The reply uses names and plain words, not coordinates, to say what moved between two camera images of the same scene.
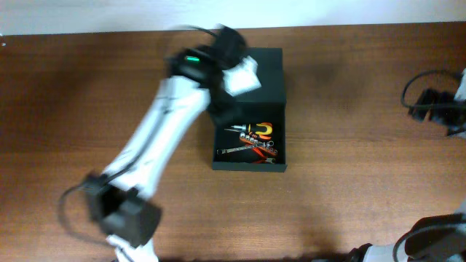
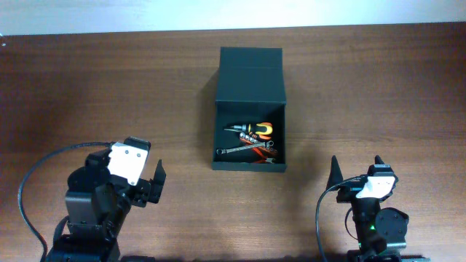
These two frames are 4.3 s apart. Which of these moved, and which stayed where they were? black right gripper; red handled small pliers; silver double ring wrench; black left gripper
Moved: black left gripper; black right gripper
Stayed: red handled small pliers; silver double ring wrench
